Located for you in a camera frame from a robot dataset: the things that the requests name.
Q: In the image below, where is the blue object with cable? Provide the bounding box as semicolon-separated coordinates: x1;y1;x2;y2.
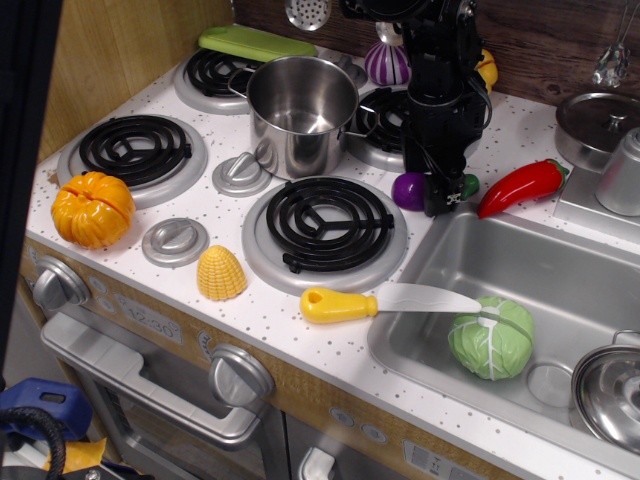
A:
0;377;94;480

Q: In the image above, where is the front right black burner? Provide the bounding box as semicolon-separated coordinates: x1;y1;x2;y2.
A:
242;176;408;295

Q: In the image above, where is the orange toy pumpkin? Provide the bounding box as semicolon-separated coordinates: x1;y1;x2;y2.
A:
51;171;136;249

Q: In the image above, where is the oven clock display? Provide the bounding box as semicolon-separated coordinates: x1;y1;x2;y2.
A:
115;294;183;345

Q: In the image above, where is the front left black burner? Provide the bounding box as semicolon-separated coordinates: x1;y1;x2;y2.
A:
57;115;208;209

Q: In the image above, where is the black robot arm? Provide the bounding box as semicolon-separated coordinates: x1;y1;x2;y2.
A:
340;1;492;217

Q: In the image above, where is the silver metal cup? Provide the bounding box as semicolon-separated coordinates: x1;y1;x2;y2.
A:
595;127;639;217

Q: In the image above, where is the yellow toy bell pepper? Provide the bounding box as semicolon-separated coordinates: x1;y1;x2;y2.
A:
475;49;499;93

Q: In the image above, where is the steel pot in sink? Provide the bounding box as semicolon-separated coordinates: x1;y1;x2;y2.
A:
569;329;639;454

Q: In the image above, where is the purple striped toy onion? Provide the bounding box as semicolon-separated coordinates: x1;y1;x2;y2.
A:
365;42;411;86

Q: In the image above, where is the yellow handled toy knife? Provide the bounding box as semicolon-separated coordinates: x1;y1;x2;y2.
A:
300;283;482;324

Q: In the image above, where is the green toy cabbage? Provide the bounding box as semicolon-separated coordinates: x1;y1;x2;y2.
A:
447;296;535;381

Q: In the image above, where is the silver oven door handle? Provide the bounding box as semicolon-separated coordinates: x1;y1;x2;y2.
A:
41;313;260;451

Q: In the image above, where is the hanging silver spoon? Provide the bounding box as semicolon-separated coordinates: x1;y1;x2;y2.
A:
375;22;403;47

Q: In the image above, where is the lower silver stove knob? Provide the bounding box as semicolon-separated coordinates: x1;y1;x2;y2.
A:
142;218;209;268

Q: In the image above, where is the hanging glass utensil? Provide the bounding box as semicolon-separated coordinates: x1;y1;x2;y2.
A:
591;1;639;88

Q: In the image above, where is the hanging perforated ladle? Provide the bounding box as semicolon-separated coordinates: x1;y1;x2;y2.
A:
285;0;332;32

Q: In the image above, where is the upper silver stove knob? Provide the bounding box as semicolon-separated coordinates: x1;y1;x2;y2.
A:
212;152;272;198

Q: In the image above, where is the black burner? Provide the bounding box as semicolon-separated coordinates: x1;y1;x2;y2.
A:
57;115;208;209
344;85;482;174
173;49;262;115
242;176;408;295

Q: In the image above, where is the oven knob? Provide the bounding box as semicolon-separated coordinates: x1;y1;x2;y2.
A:
208;343;275;407
33;255;91;310

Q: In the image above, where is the left oven front knob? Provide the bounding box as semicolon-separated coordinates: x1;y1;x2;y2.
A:
33;255;91;310

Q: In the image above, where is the purple toy eggplant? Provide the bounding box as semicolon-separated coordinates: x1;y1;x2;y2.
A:
390;171;481;213

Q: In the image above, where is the green cutting board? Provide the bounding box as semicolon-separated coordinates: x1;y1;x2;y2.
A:
198;25;318;62

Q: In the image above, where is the back right black burner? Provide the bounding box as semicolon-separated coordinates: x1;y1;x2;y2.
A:
344;85;482;174

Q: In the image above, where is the yellow toy corn piece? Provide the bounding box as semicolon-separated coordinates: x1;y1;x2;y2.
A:
196;245;247;301

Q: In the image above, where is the right oven front knob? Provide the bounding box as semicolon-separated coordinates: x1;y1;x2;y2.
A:
208;343;275;407

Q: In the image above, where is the silver pan with lid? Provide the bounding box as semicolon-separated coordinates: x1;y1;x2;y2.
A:
555;92;639;173

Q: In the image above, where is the stainless steel pot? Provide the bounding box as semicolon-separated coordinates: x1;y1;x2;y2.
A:
237;56;359;180

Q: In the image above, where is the back left black burner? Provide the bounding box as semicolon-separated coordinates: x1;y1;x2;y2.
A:
173;49;262;115

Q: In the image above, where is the silver stove knob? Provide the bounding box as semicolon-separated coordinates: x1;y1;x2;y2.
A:
212;152;272;198
142;218;209;268

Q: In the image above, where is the silver sink basin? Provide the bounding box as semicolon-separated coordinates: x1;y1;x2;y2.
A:
368;207;639;479

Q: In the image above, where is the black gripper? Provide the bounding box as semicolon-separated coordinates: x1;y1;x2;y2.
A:
402;89;492;217

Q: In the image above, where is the red toy chili pepper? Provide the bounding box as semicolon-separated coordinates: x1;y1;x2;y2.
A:
477;159;569;219

